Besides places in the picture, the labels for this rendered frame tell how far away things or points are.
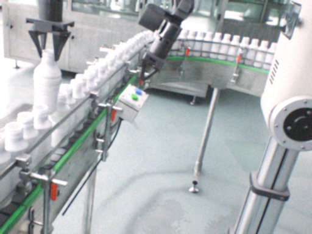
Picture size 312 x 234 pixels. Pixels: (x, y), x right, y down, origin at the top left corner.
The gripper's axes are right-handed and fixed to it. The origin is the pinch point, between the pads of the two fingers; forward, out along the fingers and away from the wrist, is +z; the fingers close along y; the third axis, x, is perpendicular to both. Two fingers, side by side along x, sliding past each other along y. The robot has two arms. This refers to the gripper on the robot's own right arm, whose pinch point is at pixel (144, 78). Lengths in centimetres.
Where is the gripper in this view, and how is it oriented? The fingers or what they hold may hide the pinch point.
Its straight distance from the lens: 109.5
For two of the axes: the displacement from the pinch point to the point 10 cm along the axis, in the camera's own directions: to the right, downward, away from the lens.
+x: 8.6, 5.1, -0.5
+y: -2.7, 3.7, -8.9
